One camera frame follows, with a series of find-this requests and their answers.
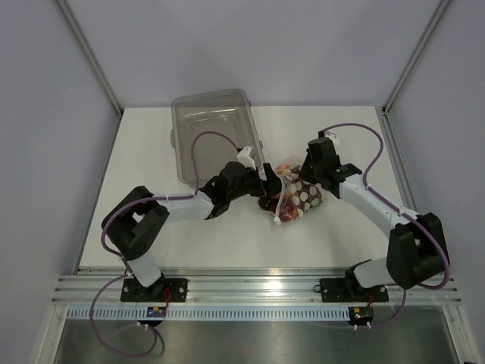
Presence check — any clear zip top bag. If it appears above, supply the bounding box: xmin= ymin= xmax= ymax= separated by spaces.
xmin=258 ymin=155 xmax=327 ymax=224

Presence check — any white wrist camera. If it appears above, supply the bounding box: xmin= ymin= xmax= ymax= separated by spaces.
xmin=318 ymin=130 xmax=340 ymax=146
xmin=236 ymin=146 xmax=256 ymax=170

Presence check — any left aluminium frame post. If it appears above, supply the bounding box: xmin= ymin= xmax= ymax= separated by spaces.
xmin=53 ymin=0 xmax=124 ymax=120

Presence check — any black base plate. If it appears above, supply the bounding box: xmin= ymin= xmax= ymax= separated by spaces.
xmin=318 ymin=278 xmax=389 ymax=303
xmin=120 ymin=278 xmax=189 ymax=303

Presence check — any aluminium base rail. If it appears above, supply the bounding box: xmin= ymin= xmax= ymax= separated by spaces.
xmin=51 ymin=267 xmax=462 ymax=304

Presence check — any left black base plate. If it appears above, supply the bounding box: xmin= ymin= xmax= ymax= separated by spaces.
xmin=120 ymin=278 xmax=189 ymax=303

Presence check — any white slotted cable duct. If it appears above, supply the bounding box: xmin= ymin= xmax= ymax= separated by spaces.
xmin=66 ymin=307 xmax=352 ymax=321

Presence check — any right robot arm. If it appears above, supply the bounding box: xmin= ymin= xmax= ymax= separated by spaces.
xmin=300 ymin=137 xmax=450 ymax=300

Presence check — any grey transparent plastic container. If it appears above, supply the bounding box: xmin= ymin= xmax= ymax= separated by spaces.
xmin=171 ymin=89 xmax=265 ymax=187

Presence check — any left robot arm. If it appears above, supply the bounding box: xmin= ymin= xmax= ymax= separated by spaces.
xmin=101 ymin=162 xmax=283 ymax=302

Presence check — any fake dark red apple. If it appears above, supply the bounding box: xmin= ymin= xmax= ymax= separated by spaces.
xmin=258 ymin=197 xmax=279 ymax=213

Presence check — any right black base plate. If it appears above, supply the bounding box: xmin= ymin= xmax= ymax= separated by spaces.
xmin=318 ymin=278 xmax=389 ymax=303

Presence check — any right aluminium frame post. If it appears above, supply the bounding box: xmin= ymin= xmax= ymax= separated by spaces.
xmin=382 ymin=0 xmax=453 ymax=118

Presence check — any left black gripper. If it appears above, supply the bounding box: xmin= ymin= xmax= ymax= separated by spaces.
xmin=227 ymin=163 xmax=286 ymax=202

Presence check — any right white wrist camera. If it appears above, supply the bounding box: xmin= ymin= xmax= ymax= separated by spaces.
xmin=318 ymin=130 xmax=340 ymax=146

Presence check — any aluminium frame post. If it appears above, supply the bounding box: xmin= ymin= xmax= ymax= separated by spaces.
xmin=382 ymin=0 xmax=453 ymax=118
xmin=53 ymin=0 xmax=124 ymax=120

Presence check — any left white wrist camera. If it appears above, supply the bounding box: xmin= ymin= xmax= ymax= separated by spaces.
xmin=236 ymin=146 xmax=256 ymax=170

